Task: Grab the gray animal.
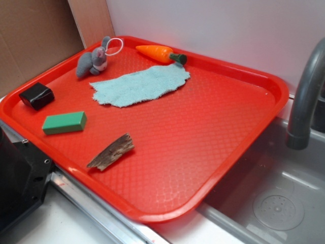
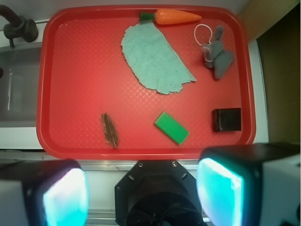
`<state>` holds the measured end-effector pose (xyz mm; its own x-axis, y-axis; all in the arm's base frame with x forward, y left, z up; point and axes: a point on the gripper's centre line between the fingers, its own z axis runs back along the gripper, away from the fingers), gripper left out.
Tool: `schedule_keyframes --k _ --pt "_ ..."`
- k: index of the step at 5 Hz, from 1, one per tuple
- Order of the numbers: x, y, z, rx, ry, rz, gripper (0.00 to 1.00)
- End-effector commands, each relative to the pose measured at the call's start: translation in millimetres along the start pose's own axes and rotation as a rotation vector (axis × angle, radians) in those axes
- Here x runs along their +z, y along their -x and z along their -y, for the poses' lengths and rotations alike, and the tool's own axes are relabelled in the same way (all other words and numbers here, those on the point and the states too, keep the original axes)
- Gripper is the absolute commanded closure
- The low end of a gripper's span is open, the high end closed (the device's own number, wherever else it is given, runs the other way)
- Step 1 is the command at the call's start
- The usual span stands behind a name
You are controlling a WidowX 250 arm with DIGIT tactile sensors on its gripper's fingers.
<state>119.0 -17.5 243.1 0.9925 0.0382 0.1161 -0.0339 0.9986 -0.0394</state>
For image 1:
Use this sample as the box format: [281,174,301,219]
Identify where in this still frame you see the light blue cloth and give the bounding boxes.
[90,64,190,108]

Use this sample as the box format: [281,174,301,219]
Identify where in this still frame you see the brown cardboard panel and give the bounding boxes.
[1,1,115,97]

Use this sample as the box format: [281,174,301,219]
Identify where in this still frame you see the green rectangular block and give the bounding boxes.
[42,111,87,135]

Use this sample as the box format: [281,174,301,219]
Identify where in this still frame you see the gray faucet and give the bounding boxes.
[285,39,324,150]

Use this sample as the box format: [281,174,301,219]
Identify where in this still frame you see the red plastic tray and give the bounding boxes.
[1,36,289,223]

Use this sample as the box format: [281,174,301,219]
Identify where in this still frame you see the brown wood piece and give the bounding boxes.
[86,133,135,171]

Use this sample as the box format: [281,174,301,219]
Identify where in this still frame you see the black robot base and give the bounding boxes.
[1,130,54,233]

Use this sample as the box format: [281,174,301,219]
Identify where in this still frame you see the silver metal rail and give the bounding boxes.
[0,119,163,244]

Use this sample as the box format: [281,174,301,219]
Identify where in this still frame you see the black glossy block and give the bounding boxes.
[19,82,55,111]

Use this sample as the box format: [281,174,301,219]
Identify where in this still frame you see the gray plush animal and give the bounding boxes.
[76,36,124,79]

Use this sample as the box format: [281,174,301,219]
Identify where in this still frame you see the gray plastic sink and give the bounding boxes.
[195,94,325,244]

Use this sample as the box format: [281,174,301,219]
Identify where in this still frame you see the orange toy carrot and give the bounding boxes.
[136,45,187,65]

